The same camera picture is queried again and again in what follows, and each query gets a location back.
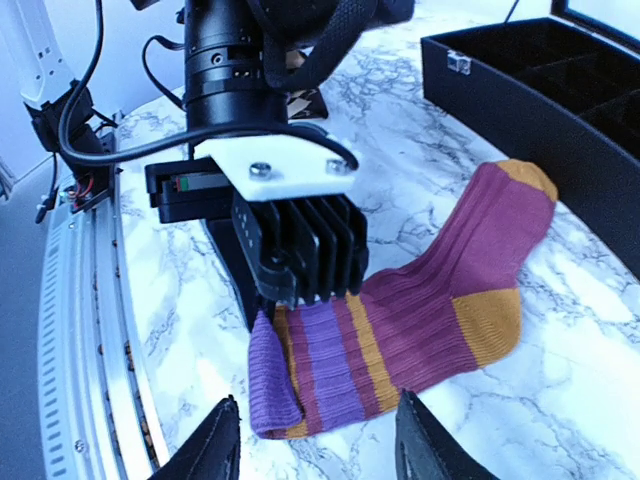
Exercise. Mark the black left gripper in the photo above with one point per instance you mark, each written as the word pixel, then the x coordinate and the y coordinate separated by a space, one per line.
pixel 198 190

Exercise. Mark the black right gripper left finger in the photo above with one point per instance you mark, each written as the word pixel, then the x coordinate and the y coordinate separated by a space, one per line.
pixel 212 451

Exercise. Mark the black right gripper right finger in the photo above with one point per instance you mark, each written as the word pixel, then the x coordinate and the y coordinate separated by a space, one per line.
pixel 425 450

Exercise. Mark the maroon striped sock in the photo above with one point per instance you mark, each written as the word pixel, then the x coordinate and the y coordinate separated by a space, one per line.
pixel 454 309

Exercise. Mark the brown argyle sock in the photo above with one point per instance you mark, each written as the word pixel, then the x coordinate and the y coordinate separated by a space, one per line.
pixel 304 104

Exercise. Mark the black display case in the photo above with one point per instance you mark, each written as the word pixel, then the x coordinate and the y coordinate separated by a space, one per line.
pixel 561 91

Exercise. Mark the aluminium front rail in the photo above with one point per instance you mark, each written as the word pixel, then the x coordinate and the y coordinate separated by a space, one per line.
pixel 96 412

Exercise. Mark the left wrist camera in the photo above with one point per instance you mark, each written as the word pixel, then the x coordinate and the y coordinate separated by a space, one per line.
pixel 302 238

